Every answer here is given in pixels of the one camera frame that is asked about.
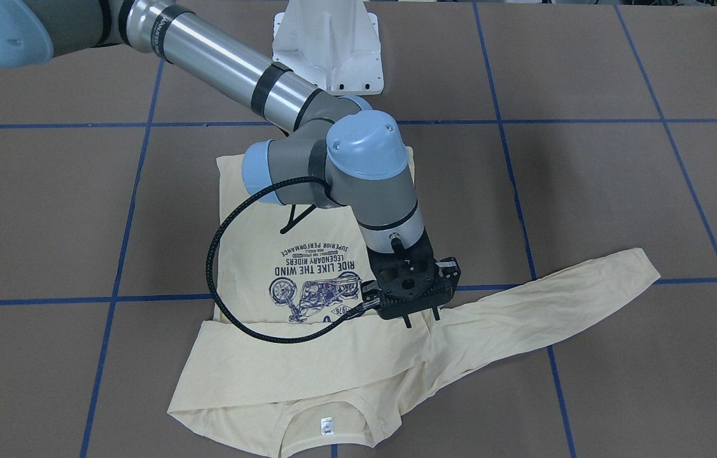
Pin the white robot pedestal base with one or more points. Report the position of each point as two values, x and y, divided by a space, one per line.
333 44

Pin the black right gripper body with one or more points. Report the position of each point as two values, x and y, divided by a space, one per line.
449 270

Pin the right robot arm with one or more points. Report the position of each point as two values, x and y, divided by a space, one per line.
337 152

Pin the cream long-sleeve graphic shirt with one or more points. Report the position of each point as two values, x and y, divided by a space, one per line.
354 384

